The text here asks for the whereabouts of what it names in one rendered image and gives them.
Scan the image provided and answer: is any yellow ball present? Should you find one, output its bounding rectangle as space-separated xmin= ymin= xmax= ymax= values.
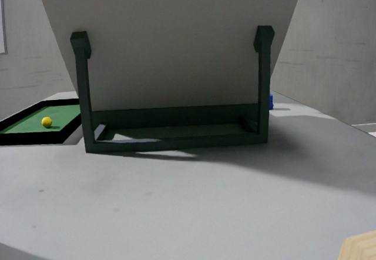
xmin=42 ymin=117 xmax=52 ymax=128

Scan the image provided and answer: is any green tray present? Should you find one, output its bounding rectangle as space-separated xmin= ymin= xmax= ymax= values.
xmin=0 ymin=98 xmax=82 ymax=146

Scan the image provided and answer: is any dark green u-shaped stand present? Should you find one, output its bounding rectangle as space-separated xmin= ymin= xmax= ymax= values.
xmin=70 ymin=25 xmax=275 ymax=153

